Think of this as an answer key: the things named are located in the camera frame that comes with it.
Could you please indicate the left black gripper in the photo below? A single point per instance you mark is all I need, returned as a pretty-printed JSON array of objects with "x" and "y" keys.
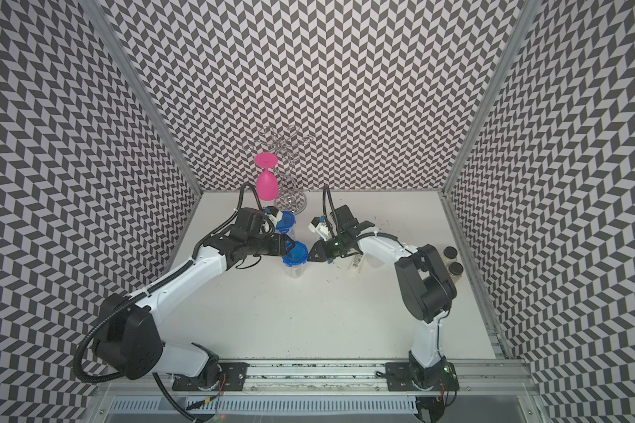
[{"x": 280, "y": 244}]

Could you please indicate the clear cup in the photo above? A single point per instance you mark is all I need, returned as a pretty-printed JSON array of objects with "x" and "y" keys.
[{"x": 296, "y": 271}]

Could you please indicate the brown spice jar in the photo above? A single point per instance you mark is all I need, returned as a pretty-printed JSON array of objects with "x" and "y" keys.
[{"x": 456, "y": 271}]

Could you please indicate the green herb spice jar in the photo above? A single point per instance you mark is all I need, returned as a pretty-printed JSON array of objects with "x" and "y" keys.
[{"x": 450, "y": 252}]

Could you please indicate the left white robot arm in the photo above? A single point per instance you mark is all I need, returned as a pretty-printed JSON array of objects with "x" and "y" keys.
[{"x": 126, "y": 341}]

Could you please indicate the white bottle by cup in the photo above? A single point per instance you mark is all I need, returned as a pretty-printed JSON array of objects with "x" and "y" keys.
[{"x": 356, "y": 265}]

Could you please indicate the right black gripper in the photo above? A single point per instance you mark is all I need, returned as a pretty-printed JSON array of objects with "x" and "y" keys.
[{"x": 320, "y": 247}]

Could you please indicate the blue lid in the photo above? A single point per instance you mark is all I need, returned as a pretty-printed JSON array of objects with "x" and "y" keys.
[
  {"x": 297, "y": 255},
  {"x": 286, "y": 225}
]

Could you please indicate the pink plastic wine glass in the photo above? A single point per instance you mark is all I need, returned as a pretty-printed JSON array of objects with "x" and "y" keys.
[{"x": 267, "y": 185}]

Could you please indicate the chrome glass holder stand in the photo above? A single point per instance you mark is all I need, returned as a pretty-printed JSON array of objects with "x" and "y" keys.
[{"x": 287, "y": 145}]

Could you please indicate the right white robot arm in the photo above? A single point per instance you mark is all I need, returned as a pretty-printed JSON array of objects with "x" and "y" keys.
[{"x": 426, "y": 287}]

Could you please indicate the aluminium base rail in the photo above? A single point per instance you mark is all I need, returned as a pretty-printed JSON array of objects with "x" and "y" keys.
[{"x": 364, "y": 377}]

